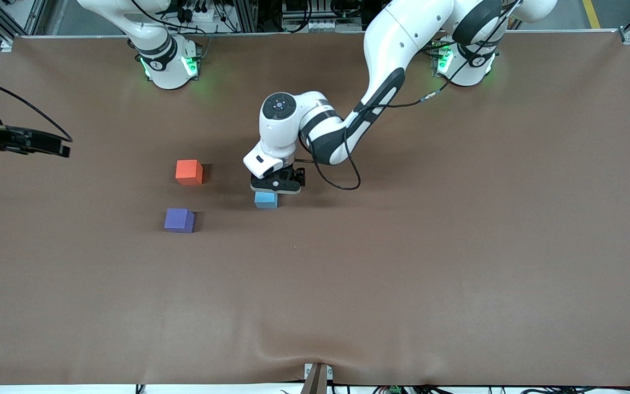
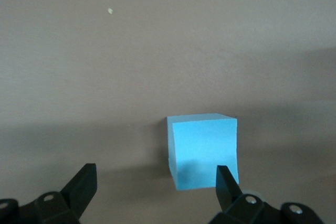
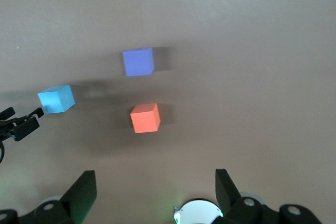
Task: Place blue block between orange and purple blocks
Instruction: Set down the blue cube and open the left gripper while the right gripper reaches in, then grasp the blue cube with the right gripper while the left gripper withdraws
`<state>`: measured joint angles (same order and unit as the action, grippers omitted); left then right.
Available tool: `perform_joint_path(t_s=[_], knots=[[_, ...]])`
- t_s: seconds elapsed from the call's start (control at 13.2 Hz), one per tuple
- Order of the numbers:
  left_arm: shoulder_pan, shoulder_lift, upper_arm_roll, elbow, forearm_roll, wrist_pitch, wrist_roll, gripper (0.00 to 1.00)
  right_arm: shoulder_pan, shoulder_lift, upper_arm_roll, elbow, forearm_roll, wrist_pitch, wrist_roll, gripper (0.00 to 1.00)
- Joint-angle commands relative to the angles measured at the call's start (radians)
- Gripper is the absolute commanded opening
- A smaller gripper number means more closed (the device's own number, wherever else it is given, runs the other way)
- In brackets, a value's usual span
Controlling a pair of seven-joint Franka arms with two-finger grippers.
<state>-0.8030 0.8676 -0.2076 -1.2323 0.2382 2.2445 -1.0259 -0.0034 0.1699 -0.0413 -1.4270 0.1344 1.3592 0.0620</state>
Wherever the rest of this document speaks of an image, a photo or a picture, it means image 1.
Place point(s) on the orange foam block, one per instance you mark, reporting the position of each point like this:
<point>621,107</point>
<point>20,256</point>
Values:
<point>188,172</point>

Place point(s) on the green terminal connector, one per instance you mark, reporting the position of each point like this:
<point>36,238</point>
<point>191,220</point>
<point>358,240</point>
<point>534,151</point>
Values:
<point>394,390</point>

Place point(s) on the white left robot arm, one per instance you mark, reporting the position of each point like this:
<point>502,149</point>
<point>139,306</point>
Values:
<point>386,44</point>

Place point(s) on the light blue foam block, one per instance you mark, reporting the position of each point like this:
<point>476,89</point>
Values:
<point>266,201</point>

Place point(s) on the brown camera mount post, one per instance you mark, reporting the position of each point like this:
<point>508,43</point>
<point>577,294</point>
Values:
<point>316,380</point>

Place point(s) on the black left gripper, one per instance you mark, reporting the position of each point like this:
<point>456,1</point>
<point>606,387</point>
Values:
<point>297,176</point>

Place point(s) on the white power strip with plugs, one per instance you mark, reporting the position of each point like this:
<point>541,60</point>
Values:
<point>211,22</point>

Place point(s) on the purple foam block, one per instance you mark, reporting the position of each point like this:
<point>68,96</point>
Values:
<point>178,220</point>

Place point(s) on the brown table cover sheet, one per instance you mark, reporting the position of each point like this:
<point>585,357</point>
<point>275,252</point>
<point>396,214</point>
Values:
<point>315,284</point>

